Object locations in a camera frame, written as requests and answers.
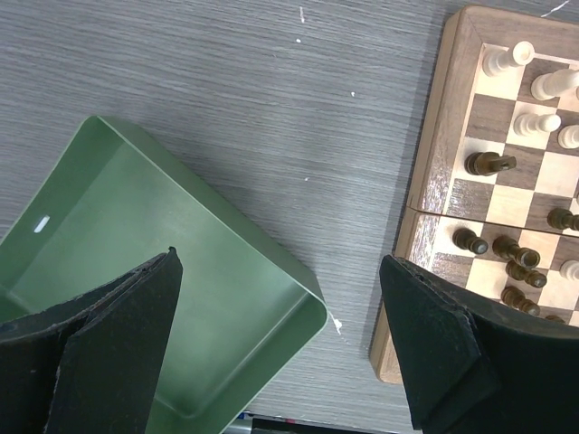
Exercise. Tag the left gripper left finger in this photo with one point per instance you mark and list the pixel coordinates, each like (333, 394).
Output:
(90, 364)

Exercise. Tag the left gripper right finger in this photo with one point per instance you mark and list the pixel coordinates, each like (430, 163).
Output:
(470, 363)

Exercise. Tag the dark chess piece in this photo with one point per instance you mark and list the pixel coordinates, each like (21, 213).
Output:
(532, 277)
(515, 298)
(507, 248)
(467, 239)

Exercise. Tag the white pawn mid board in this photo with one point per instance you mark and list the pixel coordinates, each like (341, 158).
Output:
(570, 270)

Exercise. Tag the wooden chess board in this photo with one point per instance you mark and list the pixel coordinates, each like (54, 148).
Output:
(470, 112)

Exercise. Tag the green plastic tray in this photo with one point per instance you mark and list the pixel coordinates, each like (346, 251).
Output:
(117, 198)

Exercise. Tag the dark bishop left edge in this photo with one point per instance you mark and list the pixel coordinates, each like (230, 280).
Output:
(488, 163)

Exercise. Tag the white pawn second row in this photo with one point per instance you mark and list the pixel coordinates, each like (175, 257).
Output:
(529, 124)

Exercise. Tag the white knight piece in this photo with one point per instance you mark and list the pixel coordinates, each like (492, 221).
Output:
(553, 85)

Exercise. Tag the white rook corner piece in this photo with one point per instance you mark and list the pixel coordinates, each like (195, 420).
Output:
(496, 62)

